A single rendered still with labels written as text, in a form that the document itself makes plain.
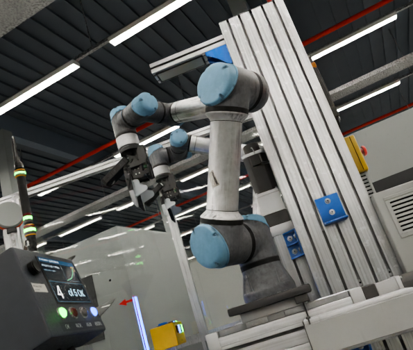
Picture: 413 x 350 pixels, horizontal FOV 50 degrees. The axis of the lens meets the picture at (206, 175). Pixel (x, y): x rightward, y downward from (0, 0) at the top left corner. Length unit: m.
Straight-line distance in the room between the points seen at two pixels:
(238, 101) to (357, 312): 0.58
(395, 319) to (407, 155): 3.00
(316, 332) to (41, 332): 0.59
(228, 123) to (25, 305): 0.63
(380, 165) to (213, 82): 3.00
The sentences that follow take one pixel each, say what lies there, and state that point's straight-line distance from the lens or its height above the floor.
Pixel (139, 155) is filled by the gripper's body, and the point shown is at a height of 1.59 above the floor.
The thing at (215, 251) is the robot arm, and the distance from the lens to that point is 1.12.
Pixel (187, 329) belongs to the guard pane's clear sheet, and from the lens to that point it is 2.36.
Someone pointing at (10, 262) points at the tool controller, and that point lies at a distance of 0.91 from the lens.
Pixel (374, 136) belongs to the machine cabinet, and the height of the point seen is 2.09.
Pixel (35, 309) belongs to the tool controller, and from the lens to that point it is 0.88.
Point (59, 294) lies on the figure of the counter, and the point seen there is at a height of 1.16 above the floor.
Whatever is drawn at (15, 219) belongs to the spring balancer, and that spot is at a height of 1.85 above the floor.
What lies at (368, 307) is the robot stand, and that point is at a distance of 1.10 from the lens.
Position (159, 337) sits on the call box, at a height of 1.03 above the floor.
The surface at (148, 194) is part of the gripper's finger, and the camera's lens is 1.48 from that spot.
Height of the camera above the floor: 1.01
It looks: 18 degrees up
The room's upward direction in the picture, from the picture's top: 18 degrees counter-clockwise
